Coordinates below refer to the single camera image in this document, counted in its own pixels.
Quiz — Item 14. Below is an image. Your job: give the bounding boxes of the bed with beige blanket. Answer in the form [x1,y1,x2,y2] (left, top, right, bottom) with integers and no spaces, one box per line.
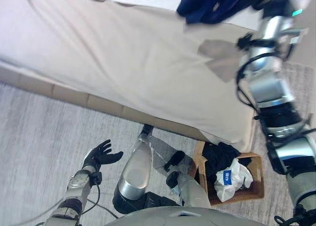
[0,0,257,154]

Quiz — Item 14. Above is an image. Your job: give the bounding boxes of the silver robot left leg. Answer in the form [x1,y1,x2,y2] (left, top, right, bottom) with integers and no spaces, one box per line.
[112,124,156,215]

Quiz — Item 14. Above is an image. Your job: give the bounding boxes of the black garment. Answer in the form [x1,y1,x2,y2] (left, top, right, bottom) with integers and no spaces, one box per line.
[201,142,242,185]

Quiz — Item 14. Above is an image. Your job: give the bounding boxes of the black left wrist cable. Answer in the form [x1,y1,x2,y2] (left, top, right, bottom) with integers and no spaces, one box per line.
[24,178,119,222]

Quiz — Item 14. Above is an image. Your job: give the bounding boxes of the silver robot leg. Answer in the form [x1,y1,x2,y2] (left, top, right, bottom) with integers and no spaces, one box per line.
[112,124,156,215]
[163,150,212,209]

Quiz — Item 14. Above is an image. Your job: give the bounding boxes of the robot torso and legs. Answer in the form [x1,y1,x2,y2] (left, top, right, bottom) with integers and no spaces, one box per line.
[0,60,316,226]

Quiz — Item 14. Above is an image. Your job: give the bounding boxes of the brown wicker basket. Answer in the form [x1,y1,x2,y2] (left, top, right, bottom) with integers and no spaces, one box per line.
[188,140,266,207]

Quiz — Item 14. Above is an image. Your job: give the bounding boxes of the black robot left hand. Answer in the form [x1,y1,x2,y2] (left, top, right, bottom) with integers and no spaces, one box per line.
[82,139,124,174]

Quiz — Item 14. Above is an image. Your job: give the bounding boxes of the navy blue garment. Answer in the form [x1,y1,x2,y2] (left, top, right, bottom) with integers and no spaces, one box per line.
[176,0,268,25]

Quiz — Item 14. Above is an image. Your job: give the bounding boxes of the beige padded bed frame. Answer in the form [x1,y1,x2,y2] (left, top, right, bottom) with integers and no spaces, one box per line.
[0,62,208,142]

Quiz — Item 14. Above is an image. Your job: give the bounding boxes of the white garment with blue print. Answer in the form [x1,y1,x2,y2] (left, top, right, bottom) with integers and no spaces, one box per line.
[213,159,255,203]

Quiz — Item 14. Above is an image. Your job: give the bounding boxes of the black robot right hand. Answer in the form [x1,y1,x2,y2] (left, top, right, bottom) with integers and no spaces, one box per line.
[251,0,310,19]

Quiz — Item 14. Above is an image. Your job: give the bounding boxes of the silver robot right leg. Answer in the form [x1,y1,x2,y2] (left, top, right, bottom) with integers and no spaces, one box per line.
[163,150,212,209]

